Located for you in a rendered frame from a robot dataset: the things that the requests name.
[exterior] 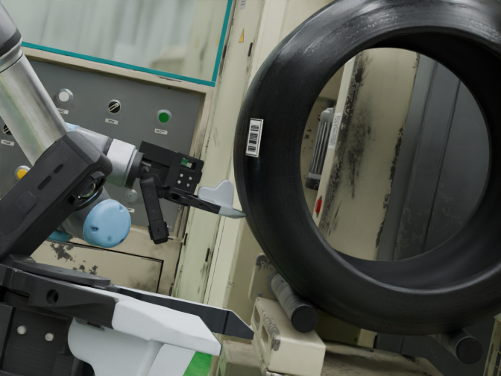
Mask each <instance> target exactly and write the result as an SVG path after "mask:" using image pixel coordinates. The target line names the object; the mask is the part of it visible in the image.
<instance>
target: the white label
mask: <svg viewBox="0 0 501 376"><path fill-rule="evenodd" d="M262 124H263V119H250V125H249V131H248V141H247V147H246V152H245V155H249V156H254V157H258V155H259V145H260V140H261V134H262Z"/></svg>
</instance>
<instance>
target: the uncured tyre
mask: <svg viewBox="0 0 501 376"><path fill-rule="evenodd" d="M372 48H399V49H405V50H408V51H413V52H417V53H419V54H422V55H425V56H427V57H429V58H431V59H433V60H435V61H437V62H439V63H440V64H442V65H443V66H445V67H446V68H448V69H449V70H450V71H451V72H452V73H453V74H454V75H456V76H457V77H458V78H459V79H460V80H461V81H462V83H463V84H464V85H465V86H466V87H467V88H468V89H469V91H470V93H471V94H472V96H473V97H474V99H475V100H476V103H477V104H478V106H479V109H480V110H481V113H482V116H483V119H484V121H485V125H486V128H487V132H488V142H489V164H488V173H487V178H486V181H485V185H484V188H483V191H482V194H481V195H480V198H479V200H478V202H477V204H476V206H475V207H474V209H473V211H472V213H471V214H470V215H469V217H468V218H467V220H466V221H465V222H464V224H463V225H462V226H461V227H460V228H459V229H458V230H457V231H456V232H455V233H454V234H453V235H452V236H450V237H449V238H448V239H446V240H445V241H443V242H442V243H441V244H439V245H437V246H436V247H434V248H432V249H430V250H428V251H426V252H424V253H422V254H419V255H416V256H413V257H409V258H406V259H402V260H389V261H376V260H365V259H361V258H357V257H352V256H350V255H347V254H344V253H342V252H340V251H337V250H335V249H334V248H332V247H331V246H330V244H329V243H328V242H327V241H326V240H325V239H324V237H323V235H322V234H321V232H320V231H319V230H318V227H317V225H316V224H315V222H314V220H313V218H312V215H311V213H310V212H309V208H308V206H307V203H306V199H305V195H304V192H303V186H302V180H301V174H300V152H301V145H302V140H303V133H304V130H305V127H306V123H307V120H308V118H309V114H310V112H311V110H312V107H313V105H314V103H315V101H316V99H317V98H318V96H319V95H320V93H321V91H322V89H323V88H324V87H325V85H326V84H327V82H328V81H329V80H330V79H331V77H332V76H334V74H335V73H336V72H337V71H338V70H339V69H340V68H341V67H342V66H343V65H344V64H345V63H346V62H347V61H349V60H350V59H351V58H353V57H354V56H356V55H357V54H358V53H359V52H361V51H363V50H367V49H372ZM251 119H263V124H262V134H261V140H260V145H259V155H258V157H254V156H249V155H245V152H246V147H247V141H248V131H249V125H250V120H251ZM233 169H234V177H235V182H236V190H237V194H238V197H239V202H240V204H241V208H242V211H243V212H244V213H246V217H245V219H246V221H247V223H248V226H249V228H250V230H251V232H252V234H253V235H254V237H255V239H256V241H257V242H258V243H259V245H260V247H261V249H262V250H263V251H264V253H265V255H266V256H267V258H268V259H269V260H270V262H271V264H272V265H273V266H274V268H275V269H276V270H277V271H278V273H279V274H280V275H281V276H282V277H283V279H284V280H285V281H286V282H287V283H288V284H289V285H290V286H291V287H292V288H293V289H294V290H295V291H296V292H297V293H299V294H300V295H301V296H302V297H303V298H305V299H306V300H307V301H308V302H310V303H311V302H314V303H315V304H317V305H318V306H319V307H321V308H323V309H324V310H326V311H327V312H329V313H331V314H332V317H334V318H336V319H338V320H340V321H342V322H345V323H348V324H349V325H352V326H355V327H358V328H361V329H365V330H369V331H373V332H377V333H384V334H390V335H398V336H426V335H433V334H439V333H446V332H450V331H455V330H460V329H463V328H467V327H470V326H472V325H476V324H479V323H480V322H483V321H485V320H487V319H490V318H492V317H494V316H496V315H498V314H500V313H501V1H499V0H335V1H332V2H330V3H329V4H327V5H325V6H324V7H322V8H321V9H320V10H318V11H316V12H315V13H313V14H312V15H311V16H310V17H308V18H307V19H306V20H304V21H303V22H302V23H301V24H299V25H298V26H297V27H296V28H295V29H294V30H293V31H291V32H290V33H289V34H288V35H287V36H286V37H284V38H283V39H282V40H281V41H280V42H279V43H278V45H277V46H276V47H275V48H274V49H273V50H272V52H271V53H270V54H269V55H268V56H267V57H266V59H265V60H264V62H263V63H262V65H261V66H260V68H259V69H258V71H257V73H256V74H255V76H254V77H253V80H252V81H251V83H250V86H249V87H248V91H247V92H246V94H245V97H244V100H243V102H242V106H241V109H240V111H239V117H238V120H237V123H236V131H235V137H234V144H233Z"/></svg>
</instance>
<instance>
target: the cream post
mask: <svg viewBox="0 0 501 376"><path fill-rule="evenodd" d="M419 60H420V54H419V53H417V52H413V51H408V50H405V49H399V48H372V49H367V50H363V51H361V52H359V53H358V54H357V55H356V56H354V57H353V59H352V61H350V62H346V63H345V66H344V72H343V76H342V80H341V86H340V90H339V94H338V101H337V105H336V108H335V114H336V113H341V119H340V123H339V127H338V133H337V137H336V141H335V148H334V149H333V148H328V147H329V144H330V139H329V143H328V147H327V154H326V157H325V161H324V167H323V171H322V174H321V181H320V184H319V188H318V195H317V198H316V202H315V206H316V203H317V200H318V199H321V200H322V202H321V209H320V213H316V212H315V209H314V213H313V217H312V218H313V220H314V222H315V224H316V225H317V227H318V230H319V231H320V232H321V234H322V235H323V237H324V239H325V240H326V241H327V242H328V243H329V244H330V246H331V247H332V248H334V249H335V250H337V251H340V252H342V253H344V254H347V255H350V256H352V257H357V258H361V259H365V260H376V256H377V253H378V249H379V243H380V239H381V236H382V229H383V225H384V221H385V215H386V211H387V208H388V202H389V198H390V194H391V188H392V184H393V180H394V174H395V170H396V167H397V160H398V157H399V153H400V146H401V142H402V139H403V133H404V129H405V125H406V119H407V116H408V112H409V105H410V101H411V98H412V91H413V88H414V84H415V78H416V74H417V70H418V64H419ZM334 119H335V115H334V118H333V123H334ZM332 129H333V125H332V128H331V132H330V137H331V133H332ZM315 331H316V332H317V334H318V335H319V337H320V338H321V339H328V340H332V341H336V342H343V343H347V344H351V345H358V341H359V335H360V332H361V328H358V327H355V326H352V325H349V324H348V323H345V322H342V321H340V320H338V319H335V318H331V317H327V316H319V315H318V324H317V326H316V328H315Z"/></svg>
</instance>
